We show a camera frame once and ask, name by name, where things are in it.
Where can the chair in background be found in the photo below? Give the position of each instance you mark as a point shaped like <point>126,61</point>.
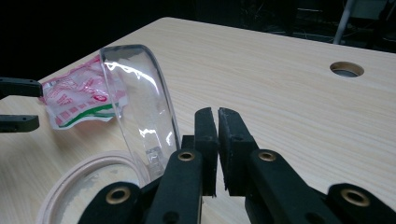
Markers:
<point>342,21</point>

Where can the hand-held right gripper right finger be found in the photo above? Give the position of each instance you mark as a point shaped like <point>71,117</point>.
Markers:
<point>235,149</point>

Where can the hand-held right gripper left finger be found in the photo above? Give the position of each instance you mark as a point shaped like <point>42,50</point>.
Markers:
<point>208,149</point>

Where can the pink printed plastic bag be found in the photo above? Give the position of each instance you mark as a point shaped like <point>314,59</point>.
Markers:
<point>74,99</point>

